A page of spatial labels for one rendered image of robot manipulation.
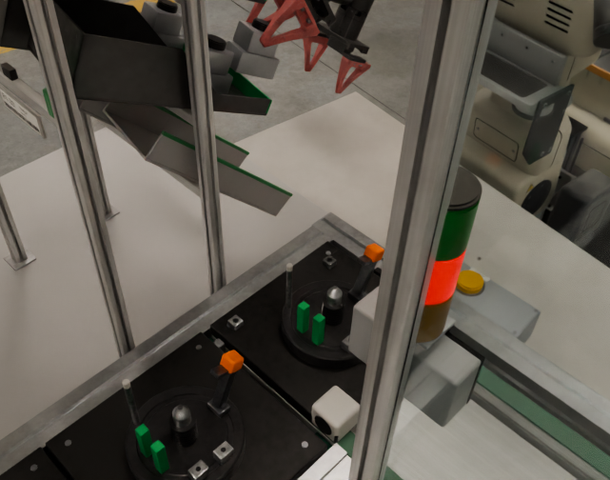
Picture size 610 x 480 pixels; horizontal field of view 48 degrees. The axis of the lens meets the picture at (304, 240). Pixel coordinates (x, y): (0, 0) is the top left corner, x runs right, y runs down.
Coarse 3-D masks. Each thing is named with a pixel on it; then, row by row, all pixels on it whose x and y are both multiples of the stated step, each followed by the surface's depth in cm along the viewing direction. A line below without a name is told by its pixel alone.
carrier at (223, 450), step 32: (192, 352) 92; (224, 352) 92; (128, 384) 77; (160, 384) 89; (192, 384) 89; (256, 384) 89; (96, 416) 85; (128, 416) 85; (160, 416) 83; (192, 416) 79; (224, 416) 84; (256, 416) 86; (288, 416) 86; (64, 448) 82; (96, 448) 82; (128, 448) 80; (160, 448) 75; (192, 448) 80; (224, 448) 79; (256, 448) 83; (288, 448) 83; (320, 448) 83
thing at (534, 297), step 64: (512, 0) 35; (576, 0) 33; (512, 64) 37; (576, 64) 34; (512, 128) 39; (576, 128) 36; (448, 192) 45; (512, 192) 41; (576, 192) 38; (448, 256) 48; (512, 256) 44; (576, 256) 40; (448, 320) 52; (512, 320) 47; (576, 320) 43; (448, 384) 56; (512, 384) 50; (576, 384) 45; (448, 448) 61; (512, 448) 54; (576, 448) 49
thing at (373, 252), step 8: (368, 248) 93; (376, 248) 93; (360, 256) 93; (368, 256) 93; (376, 256) 92; (368, 264) 93; (360, 272) 95; (368, 272) 94; (360, 280) 95; (368, 280) 95; (360, 288) 96
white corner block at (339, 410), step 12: (324, 396) 86; (336, 396) 86; (348, 396) 86; (312, 408) 85; (324, 408) 85; (336, 408) 85; (348, 408) 85; (312, 420) 87; (324, 420) 84; (336, 420) 83; (348, 420) 84; (324, 432) 86; (336, 432) 84
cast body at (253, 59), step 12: (240, 24) 94; (252, 24) 93; (264, 24) 93; (240, 36) 94; (252, 36) 92; (228, 48) 95; (240, 48) 93; (252, 48) 93; (264, 48) 94; (276, 48) 95; (240, 60) 93; (252, 60) 94; (264, 60) 95; (276, 60) 96; (240, 72) 94; (252, 72) 95; (264, 72) 96
